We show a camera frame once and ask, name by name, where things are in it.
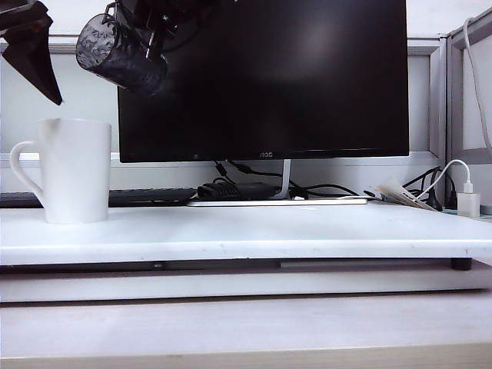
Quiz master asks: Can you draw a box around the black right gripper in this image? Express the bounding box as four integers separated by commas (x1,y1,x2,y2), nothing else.
102,0,216,63

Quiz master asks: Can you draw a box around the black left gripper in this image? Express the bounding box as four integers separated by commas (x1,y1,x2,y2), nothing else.
0,0,64,106

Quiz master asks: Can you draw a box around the black textured cup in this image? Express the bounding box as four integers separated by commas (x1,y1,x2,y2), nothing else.
75,12,169,98

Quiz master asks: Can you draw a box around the grey framed office partition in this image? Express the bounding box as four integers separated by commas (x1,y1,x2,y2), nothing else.
444,6,492,211
0,34,447,193

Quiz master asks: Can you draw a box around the white ceramic mug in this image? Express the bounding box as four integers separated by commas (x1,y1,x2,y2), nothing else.
10,118,113,225

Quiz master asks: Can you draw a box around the black AOC computer monitor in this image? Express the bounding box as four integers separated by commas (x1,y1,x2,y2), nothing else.
115,0,411,165

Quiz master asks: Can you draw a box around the black keyboard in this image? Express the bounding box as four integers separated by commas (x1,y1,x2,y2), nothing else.
0,188,198,210

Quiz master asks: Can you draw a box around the black power adapter brick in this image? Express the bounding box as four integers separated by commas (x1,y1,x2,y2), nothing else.
230,183,284,200

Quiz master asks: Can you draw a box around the white monitor stand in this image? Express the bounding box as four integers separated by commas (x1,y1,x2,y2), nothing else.
187,159,370,208

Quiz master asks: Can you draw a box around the white raised platform board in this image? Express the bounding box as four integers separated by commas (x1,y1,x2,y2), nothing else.
0,201,492,268

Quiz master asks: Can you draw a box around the folded paper booklet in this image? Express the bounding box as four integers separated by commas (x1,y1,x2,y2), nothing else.
363,176,439,213

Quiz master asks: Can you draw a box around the white USB charger block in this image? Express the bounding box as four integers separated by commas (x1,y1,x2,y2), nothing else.
456,191,481,219

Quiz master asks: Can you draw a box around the coiled black adapter cable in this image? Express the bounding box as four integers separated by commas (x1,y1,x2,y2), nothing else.
197,182,238,200

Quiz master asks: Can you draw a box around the long black desk cable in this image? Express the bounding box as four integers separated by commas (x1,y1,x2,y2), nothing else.
290,184,371,201

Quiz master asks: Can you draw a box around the black power cable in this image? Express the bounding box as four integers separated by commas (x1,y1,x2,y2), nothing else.
401,167,451,212

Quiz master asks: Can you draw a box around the thick white hanging cable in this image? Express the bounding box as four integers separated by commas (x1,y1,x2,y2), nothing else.
462,18,492,155

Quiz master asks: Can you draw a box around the thin white USB cable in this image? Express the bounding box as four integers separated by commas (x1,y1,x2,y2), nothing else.
417,159,474,201

